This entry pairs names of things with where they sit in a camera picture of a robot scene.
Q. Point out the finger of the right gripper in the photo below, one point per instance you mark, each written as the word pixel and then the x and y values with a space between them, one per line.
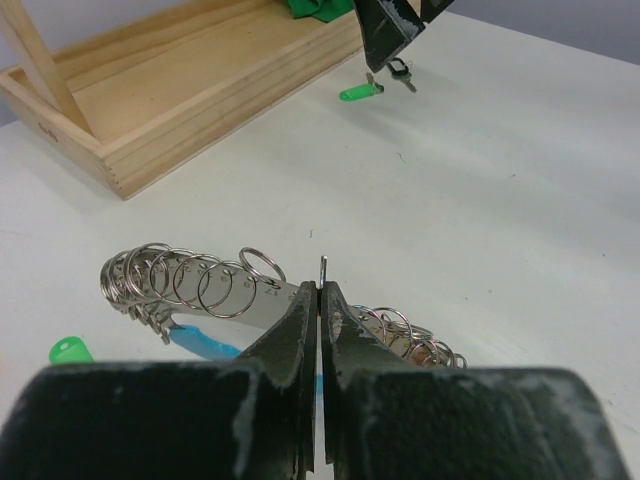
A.
pixel 387 27
pixel 431 9

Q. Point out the green tag key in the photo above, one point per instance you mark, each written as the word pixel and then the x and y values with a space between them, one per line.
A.
pixel 369 89
pixel 71 349

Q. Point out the green cloth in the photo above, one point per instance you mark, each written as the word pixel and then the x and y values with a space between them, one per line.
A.
pixel 323 10

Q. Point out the metal keyring plate with keys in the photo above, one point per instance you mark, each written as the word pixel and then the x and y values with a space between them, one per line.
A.
pixel 185 297

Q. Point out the black tag key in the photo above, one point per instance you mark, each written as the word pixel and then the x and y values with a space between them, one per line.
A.
pixel 401 72

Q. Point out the wooden rack stand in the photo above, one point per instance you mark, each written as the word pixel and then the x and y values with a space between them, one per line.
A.
pixel 132 104

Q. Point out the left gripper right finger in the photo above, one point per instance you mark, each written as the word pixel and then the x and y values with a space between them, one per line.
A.
pixel 385 418

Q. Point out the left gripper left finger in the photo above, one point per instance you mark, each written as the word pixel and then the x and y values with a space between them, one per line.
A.
pixel 251 417

